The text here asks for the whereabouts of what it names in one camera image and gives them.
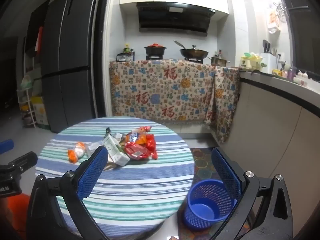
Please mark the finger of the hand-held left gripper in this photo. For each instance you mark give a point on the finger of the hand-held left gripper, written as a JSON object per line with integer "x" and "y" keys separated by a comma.
{"x": 23, "y": 162}
{"x": 6, "y": 146}

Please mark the purple cup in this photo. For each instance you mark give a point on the purple cup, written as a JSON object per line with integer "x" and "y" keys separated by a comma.
{"x": 291, "y": 75}

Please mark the black pot with red lid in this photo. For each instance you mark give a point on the black pot with red lid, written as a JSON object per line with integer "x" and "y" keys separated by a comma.
{"x": 155, "y": 49}

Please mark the green yellow bottle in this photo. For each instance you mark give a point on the green yellow bottle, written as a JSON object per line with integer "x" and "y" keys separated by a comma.
{"x": 127, "y": 50}

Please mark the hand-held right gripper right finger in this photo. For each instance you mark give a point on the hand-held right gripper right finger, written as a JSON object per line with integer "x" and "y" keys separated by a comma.
{"x": 225, "y": 172}

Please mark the green white carton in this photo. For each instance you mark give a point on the green white carton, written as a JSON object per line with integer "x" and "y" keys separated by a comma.
{"x": 115, "y": 150}

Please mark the white utensil holder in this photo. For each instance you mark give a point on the white utensil holder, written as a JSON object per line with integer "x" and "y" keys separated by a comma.
{"x": 267, "y": 62}

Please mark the striped round tablecloth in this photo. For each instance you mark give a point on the striped round tablecloth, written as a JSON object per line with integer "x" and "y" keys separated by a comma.
{"x": 130, "y": 187}

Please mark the blue mesh wastebasket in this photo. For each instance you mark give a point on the blue mesh wastebasket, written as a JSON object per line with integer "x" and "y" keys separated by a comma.
{"x": 207, "y": 205}

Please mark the yellow white box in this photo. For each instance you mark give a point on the yellow white box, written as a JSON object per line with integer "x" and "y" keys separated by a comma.
{"x": 40, "y": 112}

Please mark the large printed cloth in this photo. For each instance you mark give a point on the large printed cloth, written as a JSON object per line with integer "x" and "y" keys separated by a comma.
{"x": 160, "y": 92}

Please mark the hanging printed bag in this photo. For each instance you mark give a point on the hanging printed bag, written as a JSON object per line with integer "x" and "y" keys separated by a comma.
{"x": 273, "y": 22}

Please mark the kitchen counter cabinet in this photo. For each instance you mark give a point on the kitchen counter cabinet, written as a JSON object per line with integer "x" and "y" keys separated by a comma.
{"x": 270, "y": 120}

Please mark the patterned hexagon floor mat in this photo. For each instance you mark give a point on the patterned hexagon floor mat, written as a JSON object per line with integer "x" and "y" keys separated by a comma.
{"x": 202, "y": 165}

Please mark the narrow printed cloth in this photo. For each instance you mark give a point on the narrow printed cloth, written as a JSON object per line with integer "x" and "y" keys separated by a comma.
{"x": 225, "y": 100}

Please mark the small orange white packet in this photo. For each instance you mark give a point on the small orange white packet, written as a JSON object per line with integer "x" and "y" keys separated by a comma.
{"x": 75, "y": 153}

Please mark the black wok with lid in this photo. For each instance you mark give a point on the black wok with lid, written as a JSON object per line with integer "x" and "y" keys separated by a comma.
{"x": 193, "y": 52}

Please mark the dark window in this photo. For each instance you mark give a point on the dark window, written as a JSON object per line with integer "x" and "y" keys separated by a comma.
{"x": 305, "y": 30}

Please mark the red snack wrapper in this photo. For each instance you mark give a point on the red snack wrapper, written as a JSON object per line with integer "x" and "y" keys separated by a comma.
{"x": 138, "y": 151}

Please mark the silver foil wrapper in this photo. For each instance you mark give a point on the silver foil wrapper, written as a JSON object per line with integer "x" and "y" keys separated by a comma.
{"x": 119, "y": 138}

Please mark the orange snack bag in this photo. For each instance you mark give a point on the orange snack bag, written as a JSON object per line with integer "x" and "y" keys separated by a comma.
{"x": 136, "y": 136}

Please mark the yellow green plastic containers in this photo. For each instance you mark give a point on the yellow green plastic containers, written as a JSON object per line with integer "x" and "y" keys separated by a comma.
{"x": 250, "y": 61}

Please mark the dark grey refrigerator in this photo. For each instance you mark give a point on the dark grey refrigerator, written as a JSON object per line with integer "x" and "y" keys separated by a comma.
{"x": 67, "y": 55}

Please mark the black range hood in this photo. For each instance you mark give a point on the black range hood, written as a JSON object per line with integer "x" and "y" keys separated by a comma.
{"x": 172, "y": 20}

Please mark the red plastic object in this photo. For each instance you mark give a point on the red plastic object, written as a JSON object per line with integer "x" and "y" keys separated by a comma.
{"x": 17, "y": 212}

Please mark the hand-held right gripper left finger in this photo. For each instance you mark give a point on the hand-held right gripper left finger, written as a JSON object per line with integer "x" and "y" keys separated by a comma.
{"x": 92, "y": 172}

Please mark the steel pot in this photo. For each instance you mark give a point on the steel pot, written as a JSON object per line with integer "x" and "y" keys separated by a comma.
{"x": 218, "y": 61}

